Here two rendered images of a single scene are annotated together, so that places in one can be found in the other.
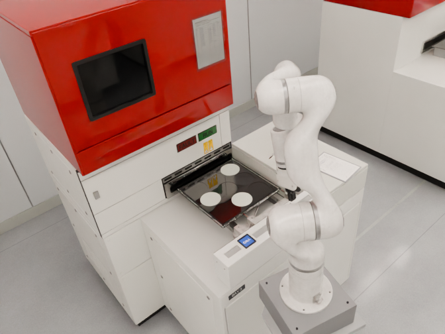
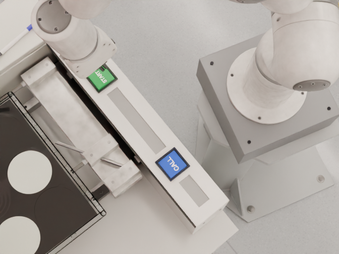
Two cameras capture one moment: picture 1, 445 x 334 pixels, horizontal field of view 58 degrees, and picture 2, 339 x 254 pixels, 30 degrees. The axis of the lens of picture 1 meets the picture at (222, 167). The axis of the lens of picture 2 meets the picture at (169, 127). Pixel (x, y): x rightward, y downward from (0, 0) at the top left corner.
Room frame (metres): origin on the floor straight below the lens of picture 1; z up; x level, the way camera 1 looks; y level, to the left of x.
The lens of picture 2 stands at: (1.18, 0.24, 2.32)
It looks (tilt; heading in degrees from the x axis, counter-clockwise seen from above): 74 degrees down; 261
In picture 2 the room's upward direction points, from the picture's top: 6 degrees clockwise
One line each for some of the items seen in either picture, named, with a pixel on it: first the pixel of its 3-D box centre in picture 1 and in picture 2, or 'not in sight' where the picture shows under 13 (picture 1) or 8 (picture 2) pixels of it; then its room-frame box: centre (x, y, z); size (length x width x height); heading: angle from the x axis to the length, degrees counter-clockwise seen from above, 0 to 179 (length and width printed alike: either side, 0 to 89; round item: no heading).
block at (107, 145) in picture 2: (255, 222); (100, 149); (1.28, -0.12, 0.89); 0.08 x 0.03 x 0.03; 36
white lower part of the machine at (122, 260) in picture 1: (153, 220); not in sight; (1.87, 0.47, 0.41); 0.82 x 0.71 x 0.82; 126
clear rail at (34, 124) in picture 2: (252, 207); (55, 152); (1.38, -0.12, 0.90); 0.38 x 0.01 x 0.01; 126
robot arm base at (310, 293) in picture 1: (305, 275); (274, 72); (0.88, -0.25, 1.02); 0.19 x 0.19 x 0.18
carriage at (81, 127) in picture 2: (268, 219); (81, 128); (1.32, -0.19, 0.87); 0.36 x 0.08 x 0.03; 126
